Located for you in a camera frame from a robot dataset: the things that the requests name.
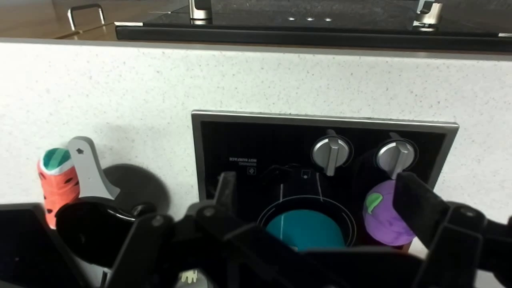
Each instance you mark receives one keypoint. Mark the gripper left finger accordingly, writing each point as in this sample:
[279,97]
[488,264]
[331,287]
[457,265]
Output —
[152,248]

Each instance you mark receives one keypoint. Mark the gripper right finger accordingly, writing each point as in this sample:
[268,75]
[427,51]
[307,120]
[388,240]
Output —
[452,240]

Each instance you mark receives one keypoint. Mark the purple plush fruit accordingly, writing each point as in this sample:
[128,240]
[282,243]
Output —
[384,224]

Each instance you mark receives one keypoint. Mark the wooden drawer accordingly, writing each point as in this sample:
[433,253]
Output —
[36,20]

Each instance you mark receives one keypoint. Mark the black glass stove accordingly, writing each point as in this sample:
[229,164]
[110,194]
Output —
[248,140]

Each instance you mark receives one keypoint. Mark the silver stove knob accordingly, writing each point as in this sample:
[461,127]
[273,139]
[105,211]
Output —
[331,152]
[396,156]

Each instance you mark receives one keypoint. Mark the plush watermelon slice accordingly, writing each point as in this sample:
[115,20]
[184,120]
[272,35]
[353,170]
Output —
[59,188]

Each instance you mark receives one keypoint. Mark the black oven door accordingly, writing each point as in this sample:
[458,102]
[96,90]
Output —
[320,36]

